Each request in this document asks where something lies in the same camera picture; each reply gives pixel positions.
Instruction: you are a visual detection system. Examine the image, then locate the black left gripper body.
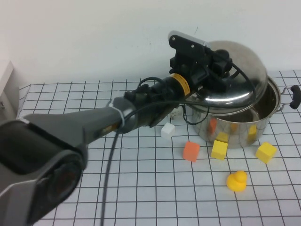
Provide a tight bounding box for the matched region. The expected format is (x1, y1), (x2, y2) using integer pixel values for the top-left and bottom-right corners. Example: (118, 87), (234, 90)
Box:
(168, 52), (214, 92)

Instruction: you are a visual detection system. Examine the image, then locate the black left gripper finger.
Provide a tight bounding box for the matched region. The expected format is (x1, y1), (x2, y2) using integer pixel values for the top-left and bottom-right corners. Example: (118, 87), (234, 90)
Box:
(211, 48), (234, 76)
(206, 74), (233, 93)

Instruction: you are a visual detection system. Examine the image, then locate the stainless steel pot lid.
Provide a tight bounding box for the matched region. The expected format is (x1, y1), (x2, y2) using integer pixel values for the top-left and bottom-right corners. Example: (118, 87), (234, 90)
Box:
(183, 40), (268, 116)

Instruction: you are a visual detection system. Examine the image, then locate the white power adapter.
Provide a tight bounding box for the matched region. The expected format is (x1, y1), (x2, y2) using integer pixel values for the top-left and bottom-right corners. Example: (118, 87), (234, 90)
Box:
(168, 107), (184, 120)

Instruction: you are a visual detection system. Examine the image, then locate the yellow cube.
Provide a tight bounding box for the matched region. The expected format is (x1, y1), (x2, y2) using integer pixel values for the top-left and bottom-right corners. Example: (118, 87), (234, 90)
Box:
(255, 142), (277, 164)
(210, 139), (229, 161)

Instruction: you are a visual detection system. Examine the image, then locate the white cube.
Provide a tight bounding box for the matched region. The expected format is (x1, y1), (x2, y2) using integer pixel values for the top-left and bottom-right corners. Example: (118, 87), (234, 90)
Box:
(161, 122), (176, 140)

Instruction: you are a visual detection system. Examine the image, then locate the orange cube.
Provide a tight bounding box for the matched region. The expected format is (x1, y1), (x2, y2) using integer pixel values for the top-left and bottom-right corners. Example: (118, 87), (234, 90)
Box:
(182, 141), (200, 162)

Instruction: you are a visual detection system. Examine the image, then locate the yellow rubber duck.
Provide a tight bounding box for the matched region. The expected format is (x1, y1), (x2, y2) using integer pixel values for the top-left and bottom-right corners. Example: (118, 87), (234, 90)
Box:
(226, 170), (248, 193)

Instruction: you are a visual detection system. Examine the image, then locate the white grid tablecloth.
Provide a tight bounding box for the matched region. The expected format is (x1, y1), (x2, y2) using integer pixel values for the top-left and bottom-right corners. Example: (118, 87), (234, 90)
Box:
(17, 70), (301, 226)

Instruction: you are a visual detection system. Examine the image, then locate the white cabinet side panel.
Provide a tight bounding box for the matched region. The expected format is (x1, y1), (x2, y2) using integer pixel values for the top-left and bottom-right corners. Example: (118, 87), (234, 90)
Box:
(0, 60), (20, 118)

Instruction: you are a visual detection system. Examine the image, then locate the white cable tie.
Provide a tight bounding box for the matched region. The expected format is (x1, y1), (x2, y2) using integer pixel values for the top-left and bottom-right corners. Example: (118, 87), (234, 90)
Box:
(107, 100), (126, 128)

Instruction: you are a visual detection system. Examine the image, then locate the black cable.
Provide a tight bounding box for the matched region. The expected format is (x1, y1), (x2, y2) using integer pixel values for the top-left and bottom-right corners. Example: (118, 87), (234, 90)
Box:
(100, 60), (257, 226)

